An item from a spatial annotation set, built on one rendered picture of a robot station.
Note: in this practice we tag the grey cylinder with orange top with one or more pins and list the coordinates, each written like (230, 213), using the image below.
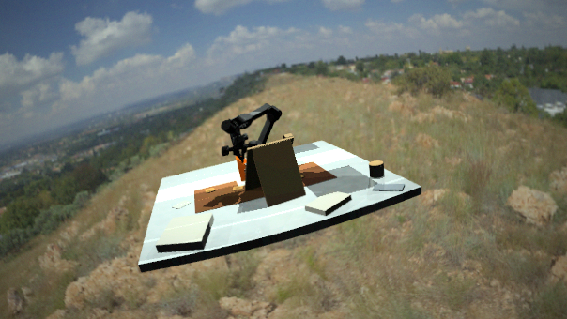
(376, 169)

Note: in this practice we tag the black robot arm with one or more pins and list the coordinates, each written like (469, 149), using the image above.
(242, 121)

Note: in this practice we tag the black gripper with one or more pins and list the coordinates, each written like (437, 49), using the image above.
(243, 147)

